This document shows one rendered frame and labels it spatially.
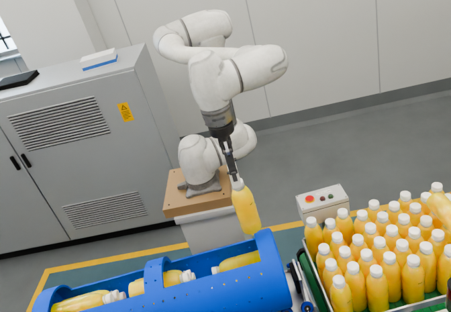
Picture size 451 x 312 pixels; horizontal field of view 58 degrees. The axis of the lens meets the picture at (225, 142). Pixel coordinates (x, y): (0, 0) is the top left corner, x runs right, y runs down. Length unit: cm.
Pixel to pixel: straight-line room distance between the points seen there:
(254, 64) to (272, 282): 71
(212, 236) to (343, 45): 262
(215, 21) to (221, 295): 101
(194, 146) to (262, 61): 84
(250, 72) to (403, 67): 343
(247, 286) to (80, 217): 236
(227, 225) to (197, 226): 15
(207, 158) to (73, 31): 225
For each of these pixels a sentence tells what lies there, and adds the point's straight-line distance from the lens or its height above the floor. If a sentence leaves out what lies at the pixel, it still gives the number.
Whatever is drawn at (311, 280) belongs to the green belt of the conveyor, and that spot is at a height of 89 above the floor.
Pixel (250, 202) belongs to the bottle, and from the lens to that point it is 134.
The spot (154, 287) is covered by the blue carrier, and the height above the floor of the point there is 122.
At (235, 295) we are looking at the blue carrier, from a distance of 142.
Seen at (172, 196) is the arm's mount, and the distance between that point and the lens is 207.
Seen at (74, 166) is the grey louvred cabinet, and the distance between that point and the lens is 327.
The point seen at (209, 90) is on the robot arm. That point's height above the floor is 183.
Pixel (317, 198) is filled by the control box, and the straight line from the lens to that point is 176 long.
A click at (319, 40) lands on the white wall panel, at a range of 409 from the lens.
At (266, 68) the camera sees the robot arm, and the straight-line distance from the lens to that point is 114.
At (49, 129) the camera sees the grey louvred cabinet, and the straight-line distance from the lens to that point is 315.
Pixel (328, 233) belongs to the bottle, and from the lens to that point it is 165.
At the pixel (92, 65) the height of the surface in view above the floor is 148.
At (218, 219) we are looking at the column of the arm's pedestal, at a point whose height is 93.
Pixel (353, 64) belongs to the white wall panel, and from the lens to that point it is 427.
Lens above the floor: 227
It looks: 31 degrees down
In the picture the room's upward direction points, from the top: 16 degrees counter-clockwise
